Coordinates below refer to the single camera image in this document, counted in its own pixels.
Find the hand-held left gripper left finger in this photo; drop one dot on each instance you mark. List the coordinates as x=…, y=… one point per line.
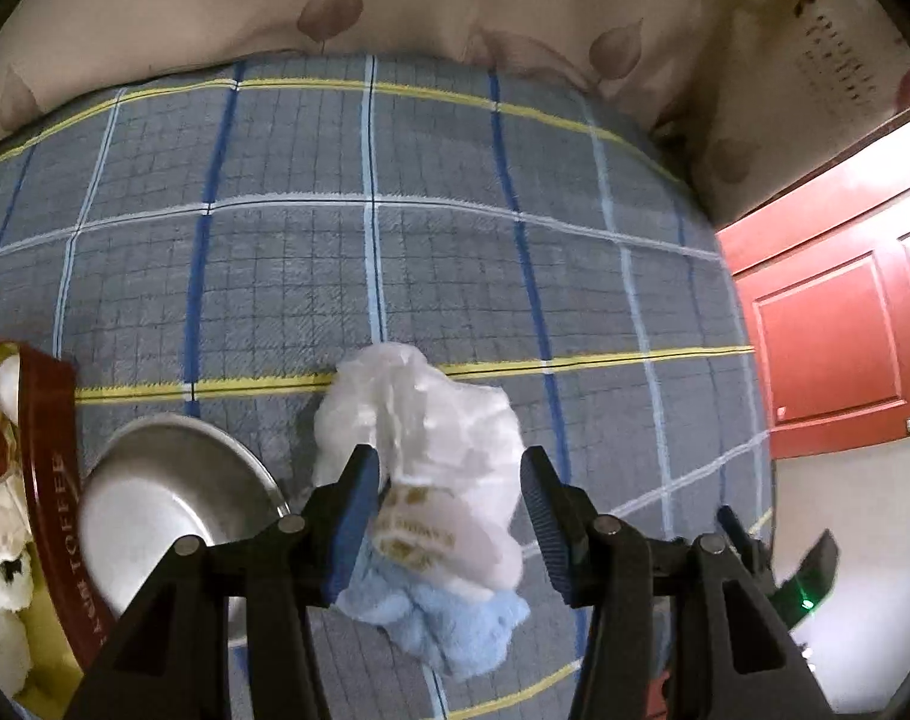
x=350, y=525

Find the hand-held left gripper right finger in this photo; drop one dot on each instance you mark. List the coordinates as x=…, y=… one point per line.
x=548, y=532

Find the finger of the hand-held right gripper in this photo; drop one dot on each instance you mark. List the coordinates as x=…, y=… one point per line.
x=739, y=540
x=807, y=585

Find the light blue fluffy towel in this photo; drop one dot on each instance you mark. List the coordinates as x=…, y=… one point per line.
x=455, y=630

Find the white printed plastic bag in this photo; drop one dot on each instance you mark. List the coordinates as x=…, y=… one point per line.
x=440, y=420

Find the red and gold tin box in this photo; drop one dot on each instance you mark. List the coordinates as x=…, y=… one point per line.
x=50, y=480

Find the white sock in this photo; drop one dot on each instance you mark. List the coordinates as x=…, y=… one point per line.
x=1, y=517

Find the stainless steel bowl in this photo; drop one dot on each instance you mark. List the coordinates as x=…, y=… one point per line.
x=147, y=495

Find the red panelled door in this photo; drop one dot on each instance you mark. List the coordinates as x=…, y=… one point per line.
x=837, y=315

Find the grey plaid bed sheet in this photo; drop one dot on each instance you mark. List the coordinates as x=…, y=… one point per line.
x=312, y=240

